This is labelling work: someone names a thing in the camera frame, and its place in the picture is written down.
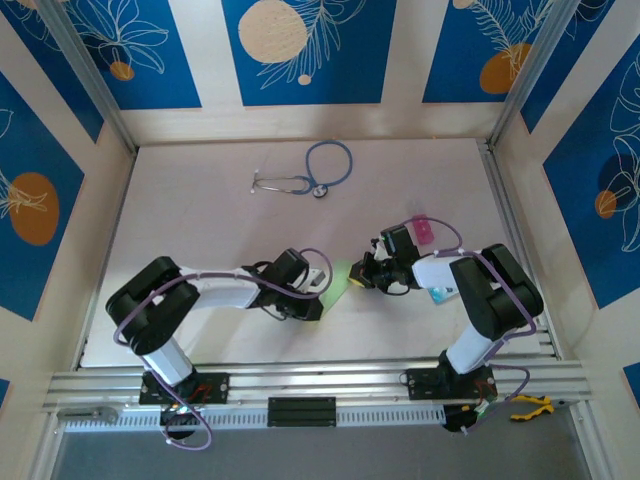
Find yellow handled pliers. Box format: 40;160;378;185
504;393;581;421

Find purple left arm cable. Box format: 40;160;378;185
113;248;333;453

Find black block on rail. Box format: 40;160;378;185
267;397;337;428

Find white slotted cable duct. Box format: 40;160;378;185
62;405;446;432

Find blue stethoscope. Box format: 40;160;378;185
249;140;354;200

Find aluminium table side rail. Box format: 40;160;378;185
479;142;559;359

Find light green paper sheet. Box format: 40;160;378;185
318;258;353;311

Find aluminium frame post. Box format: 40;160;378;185
37;0;139;154
487;0;576;146

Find pink plastic case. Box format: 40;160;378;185
407;199;435;245

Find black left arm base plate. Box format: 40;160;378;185
138;372;231;406

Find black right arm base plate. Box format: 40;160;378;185
405;368;499;401

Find blue wet wipe packet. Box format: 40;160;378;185
428;284;459;305

